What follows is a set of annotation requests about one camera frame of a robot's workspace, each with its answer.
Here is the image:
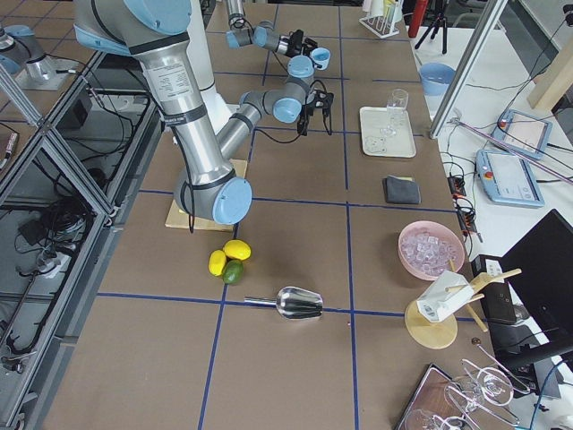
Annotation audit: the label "pink bowl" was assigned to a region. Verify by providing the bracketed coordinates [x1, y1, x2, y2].
[398, 219, 466, 282]

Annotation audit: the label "white box on stand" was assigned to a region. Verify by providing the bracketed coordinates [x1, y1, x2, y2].
[416, 271, 474, 323]

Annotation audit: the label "blue bowl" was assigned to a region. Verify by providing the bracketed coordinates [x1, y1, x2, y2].
[419, 63, 456, 97]

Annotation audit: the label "cream bear tray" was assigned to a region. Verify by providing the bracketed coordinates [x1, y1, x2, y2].
[359, 107, 416, 159]

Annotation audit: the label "blue teach pendant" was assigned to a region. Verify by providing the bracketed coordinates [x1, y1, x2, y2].
[475, 150, 545, 208]
[492, 109, 552, 160]

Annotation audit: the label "metal ice scoop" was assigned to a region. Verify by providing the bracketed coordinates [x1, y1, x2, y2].
[244, 286, 323, 320]

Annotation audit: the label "clear ice cubes in pink bowl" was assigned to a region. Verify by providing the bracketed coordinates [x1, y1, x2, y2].
[401, 228, 462, 275]

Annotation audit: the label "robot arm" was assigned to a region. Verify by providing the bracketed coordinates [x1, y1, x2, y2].
[226, 0, 318, 57]
[74, 1, 330, 225]

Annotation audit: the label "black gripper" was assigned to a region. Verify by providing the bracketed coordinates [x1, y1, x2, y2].
[287, 30, 312, 57]
[296, 90, 334, 134]

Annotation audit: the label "grey folded cloth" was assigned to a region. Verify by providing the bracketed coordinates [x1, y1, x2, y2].
[382, 176, 421, 204]

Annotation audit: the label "black monitor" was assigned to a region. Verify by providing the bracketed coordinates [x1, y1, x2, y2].
[500, 209, 572, 369]

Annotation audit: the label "metal rod tool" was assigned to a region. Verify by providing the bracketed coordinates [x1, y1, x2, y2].
[448, 116, 537, 161]

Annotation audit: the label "clear glasses on tray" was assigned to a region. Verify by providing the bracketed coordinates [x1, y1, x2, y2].
[394, 338, 531, 429]

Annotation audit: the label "aluminium frame post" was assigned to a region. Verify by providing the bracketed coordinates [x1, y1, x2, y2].
[429, 0, 508, 139]

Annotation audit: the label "clear wine glass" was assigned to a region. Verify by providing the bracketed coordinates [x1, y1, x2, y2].
[381, 89, 409, 138]

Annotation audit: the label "round wooden stand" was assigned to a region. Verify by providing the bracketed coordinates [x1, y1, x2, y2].
[405, 269, 522, 349]

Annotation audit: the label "light blue plastic cup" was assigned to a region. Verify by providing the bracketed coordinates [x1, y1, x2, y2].
[310, 47, 331, 70]

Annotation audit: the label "whole yellow lemon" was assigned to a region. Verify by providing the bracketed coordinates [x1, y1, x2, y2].
[223, 239, 252, 261]

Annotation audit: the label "black tripod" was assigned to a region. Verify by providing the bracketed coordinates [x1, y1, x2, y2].
[414, 0, 449, 55]

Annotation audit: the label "white wire rack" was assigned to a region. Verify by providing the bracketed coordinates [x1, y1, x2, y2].
[359, 0, 403, 39]

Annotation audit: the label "green lime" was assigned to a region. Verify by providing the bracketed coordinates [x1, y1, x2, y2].
[222, 260, 244, 285]

